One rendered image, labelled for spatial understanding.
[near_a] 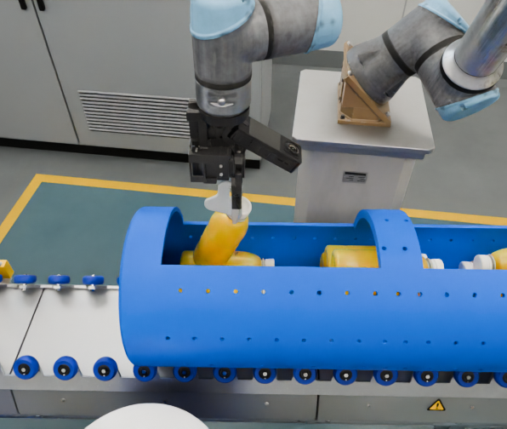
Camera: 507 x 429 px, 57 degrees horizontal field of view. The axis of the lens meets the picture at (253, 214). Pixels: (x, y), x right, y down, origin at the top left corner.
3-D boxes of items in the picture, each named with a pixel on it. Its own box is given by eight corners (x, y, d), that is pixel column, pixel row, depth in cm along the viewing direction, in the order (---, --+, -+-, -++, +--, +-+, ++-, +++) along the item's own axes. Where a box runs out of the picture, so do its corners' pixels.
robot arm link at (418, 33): (401, 37, 112) (454, -3, 104) (426, 83, 108) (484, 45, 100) (379, 21, 103) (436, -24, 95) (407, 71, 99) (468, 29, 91)
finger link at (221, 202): (206, 221, 79) (204, 174, 73) (242, 222, 79) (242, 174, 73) (204, 232, 76) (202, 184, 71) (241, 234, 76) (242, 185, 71)
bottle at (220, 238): (188, 267, 90) (214, 217, 77) (196, 239, 94) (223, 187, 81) (221, 278, 91) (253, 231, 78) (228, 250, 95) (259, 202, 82)
